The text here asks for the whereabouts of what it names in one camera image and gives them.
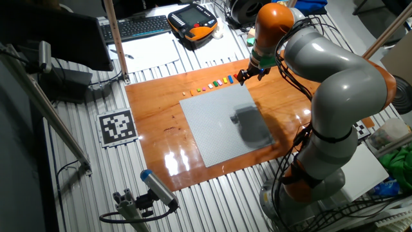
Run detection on black camera cable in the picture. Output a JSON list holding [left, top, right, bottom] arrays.
[[98, 201, 180, 225]]

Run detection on black round spool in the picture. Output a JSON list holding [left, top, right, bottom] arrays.
[[230, 0, 273, 26]]

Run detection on slanted bare frame post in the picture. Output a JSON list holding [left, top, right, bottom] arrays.
[[362, 1, 412, 61]]

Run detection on black white checkerboard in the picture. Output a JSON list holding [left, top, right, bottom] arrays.
[[353, 119, 376, 140]]

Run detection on dark pen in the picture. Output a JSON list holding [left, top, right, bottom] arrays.
[[109, 48, 135, 60]]

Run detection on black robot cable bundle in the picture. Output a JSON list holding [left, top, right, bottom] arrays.
[[270, 17, 323, 232]]

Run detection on grey Lego baseplate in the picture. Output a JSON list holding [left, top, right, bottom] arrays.
[[179, 84, 276, 168]]

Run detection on blue cloth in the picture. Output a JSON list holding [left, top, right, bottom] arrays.
[[272, 0, 328, 17]]

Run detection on slanted frame post with bracket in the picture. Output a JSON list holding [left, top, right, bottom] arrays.
[[103, 0, 131, 85]]

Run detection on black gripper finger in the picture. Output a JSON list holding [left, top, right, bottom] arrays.
[[237, 68, 252, 87], [257, 68, 272, 82]]

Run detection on white flat box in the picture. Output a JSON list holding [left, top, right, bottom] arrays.
[[337, 143, 390, 202]]

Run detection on black monitor cable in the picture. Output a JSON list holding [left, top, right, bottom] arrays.
[[88, 70, 123, 87]]

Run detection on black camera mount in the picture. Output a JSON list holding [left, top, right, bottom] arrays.
[[135, 189, 156, 218]]

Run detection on glossy wooden board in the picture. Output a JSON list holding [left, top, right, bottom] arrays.
[[124, 57, 376, 193]]

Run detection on silver camera with blue end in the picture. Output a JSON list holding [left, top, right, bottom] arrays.
[[140, 169, 180, 209]]

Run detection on black cables beside robot base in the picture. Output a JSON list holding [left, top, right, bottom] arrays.
[[289, 193, 412, 232]]

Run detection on clear plastic jar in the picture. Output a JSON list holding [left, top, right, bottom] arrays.
[[366, 117, 411, 151]]

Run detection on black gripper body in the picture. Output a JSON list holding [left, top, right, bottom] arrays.
[[245, 60, 272, 77]]

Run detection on black white fiducial marker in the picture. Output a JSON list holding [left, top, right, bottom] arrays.
[[96, 108, 139, 148]]

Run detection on black computer keyboard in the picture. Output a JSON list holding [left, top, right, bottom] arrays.
[[98, 14, 172, 45]]

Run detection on dark box under monitor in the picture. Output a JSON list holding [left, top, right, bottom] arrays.
[[38, 66, 93, 104]]

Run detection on long aluminium frame beam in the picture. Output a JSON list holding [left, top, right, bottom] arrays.
[[0, 43, 93, 177]]

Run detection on black computer monitor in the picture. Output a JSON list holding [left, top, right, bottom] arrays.
[[0, 0, 114, 72]]

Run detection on green cloth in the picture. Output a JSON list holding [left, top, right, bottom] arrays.
[[386, 151, 412, 191]]

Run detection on short aluminium profile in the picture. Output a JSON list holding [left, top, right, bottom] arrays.
[[112, 188, 152, 232]]

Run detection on orange black teach pendant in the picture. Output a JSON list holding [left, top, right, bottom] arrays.
[[167, 3, 219, 42]]

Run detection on white ribbed plastic part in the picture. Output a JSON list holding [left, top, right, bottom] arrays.
[[375, 209, 412, 229]]

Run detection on silver camera on beam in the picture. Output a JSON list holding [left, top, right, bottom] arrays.
[[38, 40, 52, 74]]

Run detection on blue plastic bag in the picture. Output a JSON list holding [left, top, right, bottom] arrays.
[[370, 179, 402, 197]]

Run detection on black ribbed round object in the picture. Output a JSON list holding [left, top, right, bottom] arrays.
[[391, 74, 412, 115]]

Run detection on white crumpled tissue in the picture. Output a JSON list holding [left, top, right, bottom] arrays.
[[212, 22, 225, 40]]

